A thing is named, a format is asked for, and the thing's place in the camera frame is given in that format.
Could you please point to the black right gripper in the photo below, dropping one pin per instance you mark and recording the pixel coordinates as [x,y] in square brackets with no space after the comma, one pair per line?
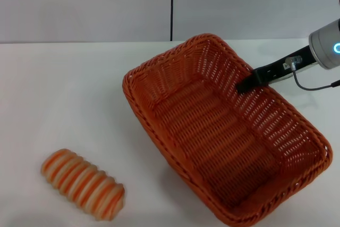
[276,71]

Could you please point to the orange woven rectangular basket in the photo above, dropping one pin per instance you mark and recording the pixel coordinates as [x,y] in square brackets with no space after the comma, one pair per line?
[212,136]

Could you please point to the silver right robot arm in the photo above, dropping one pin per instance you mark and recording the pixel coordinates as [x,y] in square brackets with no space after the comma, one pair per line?
[325,43]

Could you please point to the orange white striped toy bread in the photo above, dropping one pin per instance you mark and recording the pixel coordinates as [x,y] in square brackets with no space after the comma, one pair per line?
[82,184]

